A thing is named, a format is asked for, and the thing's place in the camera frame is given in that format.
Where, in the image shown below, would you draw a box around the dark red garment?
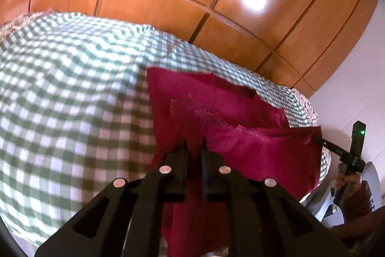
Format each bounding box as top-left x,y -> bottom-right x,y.
146,67 -> 325,255

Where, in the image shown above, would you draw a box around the person's right hand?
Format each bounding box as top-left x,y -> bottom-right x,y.
333,166 -> 363,196

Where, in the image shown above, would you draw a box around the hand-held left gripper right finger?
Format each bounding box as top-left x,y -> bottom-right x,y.
200,137 -> 353,257

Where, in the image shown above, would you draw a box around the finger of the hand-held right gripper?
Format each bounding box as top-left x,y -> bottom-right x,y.
314,137 -> 335,156

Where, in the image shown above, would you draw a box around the person's right forearm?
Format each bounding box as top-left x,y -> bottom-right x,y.
329,180 -> 381,248

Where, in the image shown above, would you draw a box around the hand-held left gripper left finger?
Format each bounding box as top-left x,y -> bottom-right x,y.
34,138 -> 191,257

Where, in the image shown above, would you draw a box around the green checked bed sheet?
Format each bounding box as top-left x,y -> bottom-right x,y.
0,11 -> 332,247

